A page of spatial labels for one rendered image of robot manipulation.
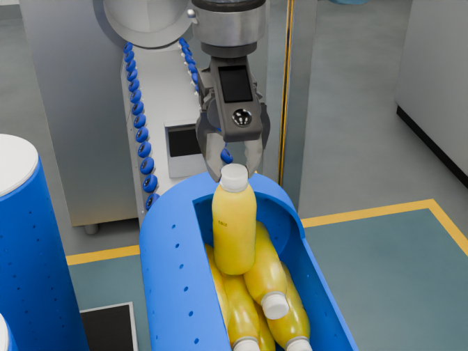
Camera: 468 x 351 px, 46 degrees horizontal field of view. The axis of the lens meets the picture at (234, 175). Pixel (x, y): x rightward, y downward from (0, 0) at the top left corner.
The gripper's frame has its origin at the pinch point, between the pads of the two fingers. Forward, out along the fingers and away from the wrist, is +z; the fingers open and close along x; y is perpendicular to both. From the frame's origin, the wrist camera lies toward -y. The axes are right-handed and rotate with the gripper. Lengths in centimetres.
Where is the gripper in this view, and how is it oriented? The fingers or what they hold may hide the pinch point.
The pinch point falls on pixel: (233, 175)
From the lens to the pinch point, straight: 78.4
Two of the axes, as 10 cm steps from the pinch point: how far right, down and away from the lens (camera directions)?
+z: 0.1, 8.1, 5.9
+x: -9.8, 1.3, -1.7
